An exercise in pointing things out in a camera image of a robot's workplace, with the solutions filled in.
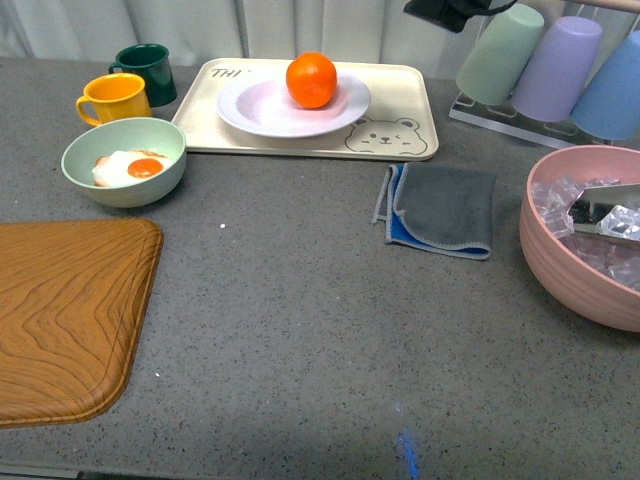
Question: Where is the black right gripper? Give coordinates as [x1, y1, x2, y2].
[403, 0, 516, 33]

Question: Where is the orange fruit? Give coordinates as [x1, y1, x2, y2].
[285, 52, 337, 109]

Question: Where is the white oval plate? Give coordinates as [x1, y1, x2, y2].
[216, 72, 371, 139]

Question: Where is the green plastic cup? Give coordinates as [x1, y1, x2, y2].
[456, 3, 544, 105]

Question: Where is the purple plastic cup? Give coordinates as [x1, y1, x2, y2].
[511, 16, 603, 122]

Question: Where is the beige bear tray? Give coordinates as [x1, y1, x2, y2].
[173, 58, 439, 161]

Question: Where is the blue plastic cup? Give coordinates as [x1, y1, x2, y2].
[571, 31, 639, 141]

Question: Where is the grey blue cloth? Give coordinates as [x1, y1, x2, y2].
[372, 162, 496, 261]

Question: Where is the metal ice scoop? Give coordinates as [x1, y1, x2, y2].
[568, 183, 639, 246]

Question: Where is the pink bowl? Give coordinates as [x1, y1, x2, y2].
[519, 145, 639, 332]

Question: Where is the clear ice cubes pile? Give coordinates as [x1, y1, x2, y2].
[532, 175, 639, 290]

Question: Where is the dark green mug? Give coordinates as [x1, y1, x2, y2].
[109, 43, 177, 108]

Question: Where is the yellow mug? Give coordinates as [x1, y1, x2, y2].
[76, 73, 152, 126]

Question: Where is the light green bowl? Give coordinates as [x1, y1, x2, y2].
[61, 117, 186, 208]

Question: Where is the fake fried egg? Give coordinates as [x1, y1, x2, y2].
[92, 150, 174, 187]

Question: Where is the wooden cutting board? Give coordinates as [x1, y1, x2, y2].
[1, 218, 163, 428]

